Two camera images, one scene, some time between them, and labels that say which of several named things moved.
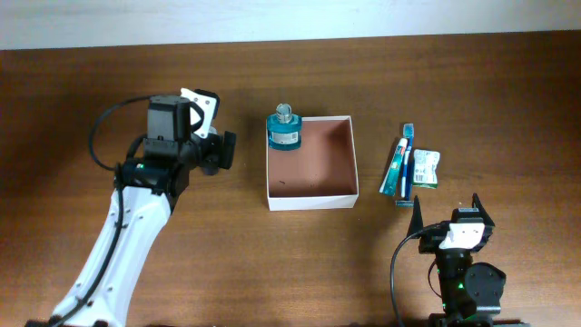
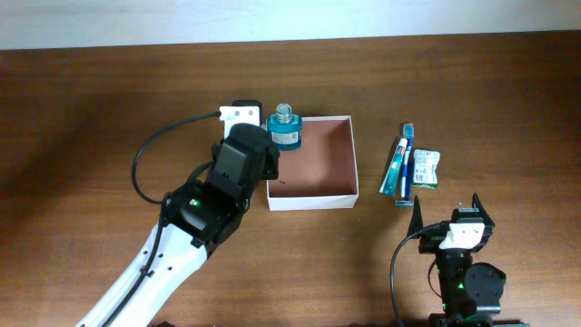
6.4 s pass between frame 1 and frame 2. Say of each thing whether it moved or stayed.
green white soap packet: stayed
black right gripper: stayed
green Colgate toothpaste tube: stayed
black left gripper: moved
